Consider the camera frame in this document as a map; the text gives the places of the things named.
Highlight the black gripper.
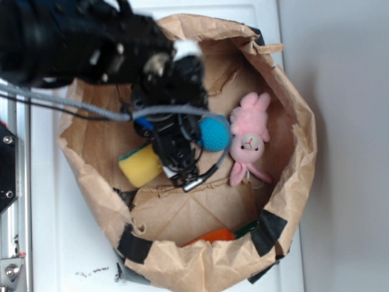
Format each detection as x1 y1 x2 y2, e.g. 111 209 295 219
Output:
131 54 208 192

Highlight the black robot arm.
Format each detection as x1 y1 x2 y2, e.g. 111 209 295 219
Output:
1 1 213 191

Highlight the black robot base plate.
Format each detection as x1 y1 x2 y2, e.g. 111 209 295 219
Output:
0 122 18 215

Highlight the grey braided cable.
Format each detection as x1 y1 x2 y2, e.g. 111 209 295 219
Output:
0 85 229 192

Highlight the blue ball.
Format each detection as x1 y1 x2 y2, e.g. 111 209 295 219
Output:
198 117 229 152

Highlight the pink plush bunny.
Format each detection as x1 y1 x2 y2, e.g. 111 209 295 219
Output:
229 92 272 187

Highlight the brown paper bag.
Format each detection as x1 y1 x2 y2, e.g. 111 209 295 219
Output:
58 14 317 291

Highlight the metal frame rail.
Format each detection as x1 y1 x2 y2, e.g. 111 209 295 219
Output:
1 80 33 291

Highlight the orange toy carrot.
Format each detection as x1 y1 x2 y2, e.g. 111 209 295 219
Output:
183 221 258 247

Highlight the white tray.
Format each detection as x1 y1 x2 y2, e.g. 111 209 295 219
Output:
29 3 306 292

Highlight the yellow green sponge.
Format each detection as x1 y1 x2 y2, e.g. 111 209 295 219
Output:
118 143 162 188

